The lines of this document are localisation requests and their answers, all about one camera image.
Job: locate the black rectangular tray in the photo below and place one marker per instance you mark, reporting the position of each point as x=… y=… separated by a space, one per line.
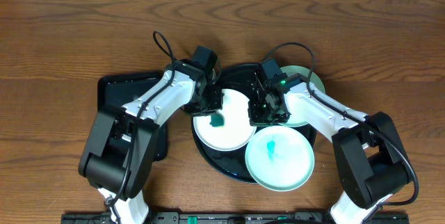
x=113 y=91

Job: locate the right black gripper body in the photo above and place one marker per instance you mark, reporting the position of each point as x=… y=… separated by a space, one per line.
x=261 y=113

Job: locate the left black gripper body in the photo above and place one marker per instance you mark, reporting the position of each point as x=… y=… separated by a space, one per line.
x=207 y=104

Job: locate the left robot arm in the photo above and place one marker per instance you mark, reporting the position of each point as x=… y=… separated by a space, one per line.
x=122 y=186

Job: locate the round black tray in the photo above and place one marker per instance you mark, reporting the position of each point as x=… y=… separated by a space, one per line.
x=243 y=79

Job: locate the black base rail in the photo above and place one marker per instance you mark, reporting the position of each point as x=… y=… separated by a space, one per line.
x=177 y=218

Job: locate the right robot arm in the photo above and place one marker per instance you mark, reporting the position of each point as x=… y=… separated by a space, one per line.
x=371 y=161

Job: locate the white plate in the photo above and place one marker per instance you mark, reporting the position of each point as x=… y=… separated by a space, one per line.
x=236 y=132

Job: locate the green yellow sponge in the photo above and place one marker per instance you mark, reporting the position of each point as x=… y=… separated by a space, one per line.
x=217 y=120

